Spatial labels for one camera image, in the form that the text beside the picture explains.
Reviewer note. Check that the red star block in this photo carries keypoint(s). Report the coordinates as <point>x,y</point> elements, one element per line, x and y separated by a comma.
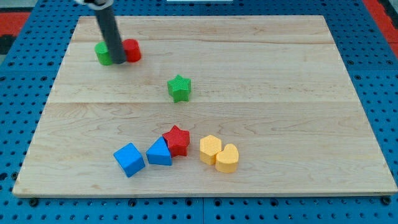
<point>177,141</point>

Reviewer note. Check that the green cylinder block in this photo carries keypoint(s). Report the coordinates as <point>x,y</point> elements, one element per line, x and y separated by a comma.
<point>102,54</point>

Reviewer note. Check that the light wooden board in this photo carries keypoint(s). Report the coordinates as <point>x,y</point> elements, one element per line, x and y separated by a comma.
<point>274,86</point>

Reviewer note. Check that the blue triangle block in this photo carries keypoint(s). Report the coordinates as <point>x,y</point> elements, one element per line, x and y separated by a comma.
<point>159,153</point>

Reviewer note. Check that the green star block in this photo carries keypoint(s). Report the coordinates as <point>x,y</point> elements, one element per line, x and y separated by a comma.
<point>179,88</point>

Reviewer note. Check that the blue cube block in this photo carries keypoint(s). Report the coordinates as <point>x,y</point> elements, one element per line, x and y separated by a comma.
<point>129,159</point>

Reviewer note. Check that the yellow heart block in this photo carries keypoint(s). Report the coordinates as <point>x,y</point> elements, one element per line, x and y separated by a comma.
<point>227,160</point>

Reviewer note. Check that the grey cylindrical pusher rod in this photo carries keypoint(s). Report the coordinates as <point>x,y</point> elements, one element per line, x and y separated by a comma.
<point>110,32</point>

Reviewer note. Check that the red cylinder block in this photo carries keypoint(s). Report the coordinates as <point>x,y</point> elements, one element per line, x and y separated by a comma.
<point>132,50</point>

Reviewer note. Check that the yellow hexagon block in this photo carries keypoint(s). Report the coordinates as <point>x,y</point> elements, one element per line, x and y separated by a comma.
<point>209,147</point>

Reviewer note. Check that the white rod mount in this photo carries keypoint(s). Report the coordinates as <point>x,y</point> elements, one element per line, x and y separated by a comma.
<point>96,4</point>

